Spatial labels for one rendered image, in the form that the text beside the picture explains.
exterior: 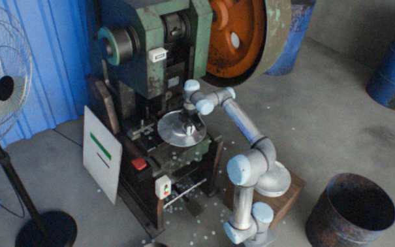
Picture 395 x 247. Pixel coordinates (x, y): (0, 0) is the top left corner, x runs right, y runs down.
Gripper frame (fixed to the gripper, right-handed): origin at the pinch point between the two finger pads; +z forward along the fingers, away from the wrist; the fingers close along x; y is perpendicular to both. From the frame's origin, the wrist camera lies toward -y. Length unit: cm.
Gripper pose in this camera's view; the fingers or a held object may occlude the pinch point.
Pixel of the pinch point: (190, 134)
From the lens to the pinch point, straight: 173.8
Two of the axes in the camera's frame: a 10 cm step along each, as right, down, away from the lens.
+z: -0.8, 7.3, 6.8
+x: -7.6, 4.0, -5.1
